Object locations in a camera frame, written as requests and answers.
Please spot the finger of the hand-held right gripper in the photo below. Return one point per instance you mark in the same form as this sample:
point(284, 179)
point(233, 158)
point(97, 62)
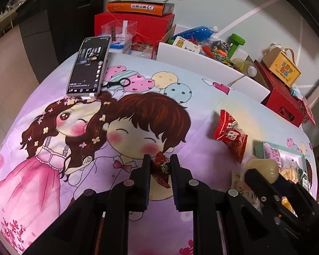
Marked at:
point(300, 204)
point(260, 186)

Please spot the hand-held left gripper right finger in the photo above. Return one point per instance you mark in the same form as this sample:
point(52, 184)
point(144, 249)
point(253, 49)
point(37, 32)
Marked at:
point(174, 174)

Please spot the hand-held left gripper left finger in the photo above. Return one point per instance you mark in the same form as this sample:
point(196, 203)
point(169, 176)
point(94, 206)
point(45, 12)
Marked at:
point(147, 171)

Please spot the small red candy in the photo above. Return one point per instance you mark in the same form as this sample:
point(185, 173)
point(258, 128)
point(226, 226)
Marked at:
point(161, 168)

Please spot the pale yellow bun packet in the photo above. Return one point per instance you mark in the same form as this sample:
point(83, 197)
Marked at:
point(265, 168)

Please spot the purple swiss roll packet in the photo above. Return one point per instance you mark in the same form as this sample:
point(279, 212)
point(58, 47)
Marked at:
point(272, 154)

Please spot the teal shallow box tray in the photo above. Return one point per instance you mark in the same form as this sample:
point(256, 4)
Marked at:
point(259, 148)

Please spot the white snack packet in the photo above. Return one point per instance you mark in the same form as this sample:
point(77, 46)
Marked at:
point(239, 188)

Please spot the yellow swiss roll packet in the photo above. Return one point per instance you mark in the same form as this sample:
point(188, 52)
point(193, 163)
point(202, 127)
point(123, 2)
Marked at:
point(289, 172)

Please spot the red snack packet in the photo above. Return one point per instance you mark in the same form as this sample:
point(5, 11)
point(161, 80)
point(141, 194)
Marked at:
point(230, 135)

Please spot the red gift box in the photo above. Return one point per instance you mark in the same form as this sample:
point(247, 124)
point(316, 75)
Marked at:
point(281, 103)

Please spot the red patterned bag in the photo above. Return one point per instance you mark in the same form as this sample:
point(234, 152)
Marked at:
point(309, 109)

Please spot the small black scissors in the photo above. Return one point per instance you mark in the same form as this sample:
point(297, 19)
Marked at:
point(117, 83)

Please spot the light blue packet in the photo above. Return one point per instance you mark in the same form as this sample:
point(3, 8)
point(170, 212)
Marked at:
point(297, 91)

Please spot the white cardboard box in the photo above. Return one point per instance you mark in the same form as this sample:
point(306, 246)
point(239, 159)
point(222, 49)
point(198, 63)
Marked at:
point(202, 66)

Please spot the smartphone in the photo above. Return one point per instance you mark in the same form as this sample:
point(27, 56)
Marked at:
point(89, 66)

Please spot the bag of colourful toys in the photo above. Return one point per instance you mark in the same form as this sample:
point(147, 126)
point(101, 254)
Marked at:
point(216, 49)

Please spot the clear plastic box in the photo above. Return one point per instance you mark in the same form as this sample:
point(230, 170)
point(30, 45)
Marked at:
point(119, 35)

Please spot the blue bead bag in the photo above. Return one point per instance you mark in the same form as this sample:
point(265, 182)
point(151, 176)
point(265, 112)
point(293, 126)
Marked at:
point(194, 33)

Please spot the green dumbbell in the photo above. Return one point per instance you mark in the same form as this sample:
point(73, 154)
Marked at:
point(236, 43)

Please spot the orange flat box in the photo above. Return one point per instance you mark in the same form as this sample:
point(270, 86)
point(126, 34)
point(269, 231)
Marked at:
point(138, 8)

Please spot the black cabinet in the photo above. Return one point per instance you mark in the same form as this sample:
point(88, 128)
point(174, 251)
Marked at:
point(61, 18)

